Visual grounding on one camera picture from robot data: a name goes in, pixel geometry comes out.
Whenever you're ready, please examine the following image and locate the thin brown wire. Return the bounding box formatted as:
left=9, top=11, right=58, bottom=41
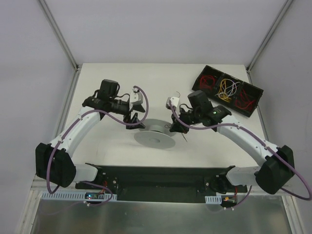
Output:
left=164, top=90, right=188, bottom=143

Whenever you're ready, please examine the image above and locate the grey plastic spool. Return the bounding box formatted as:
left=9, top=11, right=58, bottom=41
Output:
left=134, top=118, right=176, bottom=149

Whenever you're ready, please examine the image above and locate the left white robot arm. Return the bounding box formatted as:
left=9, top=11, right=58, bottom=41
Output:
left=35, top=79, right=149, bottom=194

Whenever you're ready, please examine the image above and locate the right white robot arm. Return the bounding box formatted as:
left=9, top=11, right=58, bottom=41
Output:
left=166, top=90, right=294, bottom=195

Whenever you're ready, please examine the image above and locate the black three-compartment bin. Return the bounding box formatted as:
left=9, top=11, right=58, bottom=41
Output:
left=192, top=65, right=263, bottom=117

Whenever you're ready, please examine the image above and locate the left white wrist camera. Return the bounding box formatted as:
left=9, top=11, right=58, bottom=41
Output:
left=129, top=90, right=143, bottom=106

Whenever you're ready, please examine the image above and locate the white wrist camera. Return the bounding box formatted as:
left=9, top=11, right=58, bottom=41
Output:
left=165, top=97, right=180, bottom=110
left=129, top=90, right=143, bottom=106

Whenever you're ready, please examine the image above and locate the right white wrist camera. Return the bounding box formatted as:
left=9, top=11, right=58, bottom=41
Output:
left=165, top=97, right=180, bottom=110

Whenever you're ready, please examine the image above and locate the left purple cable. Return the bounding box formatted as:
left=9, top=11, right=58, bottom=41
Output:
left=46, top=85, right=150, bottom=208

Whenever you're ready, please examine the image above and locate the purple cable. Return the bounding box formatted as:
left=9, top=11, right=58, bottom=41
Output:
left=169, top=98, right=312, bottom=211
left=46, top=85, right=150, bottom=208

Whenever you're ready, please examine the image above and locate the red wires left compartment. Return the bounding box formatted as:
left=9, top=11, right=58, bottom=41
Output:
left=199, top=75, right=218, bottom=90

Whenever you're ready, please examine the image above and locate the red wires compartment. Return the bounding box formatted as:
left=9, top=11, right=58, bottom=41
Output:
left=235, top=89, right=256, bottom=110
left=199, top=75, right=218, bottom=90

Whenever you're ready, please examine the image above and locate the white wire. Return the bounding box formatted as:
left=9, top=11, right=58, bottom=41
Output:
left=216, top=81, right=242, bottom=98

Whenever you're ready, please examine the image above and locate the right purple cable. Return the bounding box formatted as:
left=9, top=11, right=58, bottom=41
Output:
left=169, top=98, right=312, bottom=211

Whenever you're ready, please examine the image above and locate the red wires right compartment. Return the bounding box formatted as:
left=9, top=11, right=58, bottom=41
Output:
left=235, top=89, right=256, bottom=110

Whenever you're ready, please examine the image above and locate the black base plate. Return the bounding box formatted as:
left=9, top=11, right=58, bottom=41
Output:
left=75, top=166, right=247, bottom=203

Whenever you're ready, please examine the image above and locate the aluminium frame rail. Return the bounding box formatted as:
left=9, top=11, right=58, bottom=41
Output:
left=31, top=170, right=294, bottom=195

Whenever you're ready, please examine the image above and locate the right white cable duct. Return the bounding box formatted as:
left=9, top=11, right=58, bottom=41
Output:
left=205, top=195, right=222, bottom=205

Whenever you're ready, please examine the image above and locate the white cable duct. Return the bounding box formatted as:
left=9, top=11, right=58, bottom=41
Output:
left=205, top=195, right=222, bottom=205
left=41, top=191, right=117, bottom=202

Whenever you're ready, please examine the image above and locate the left white cable duct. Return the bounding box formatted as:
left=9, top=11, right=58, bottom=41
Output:
left=41, top=191, right=117, bottom=202

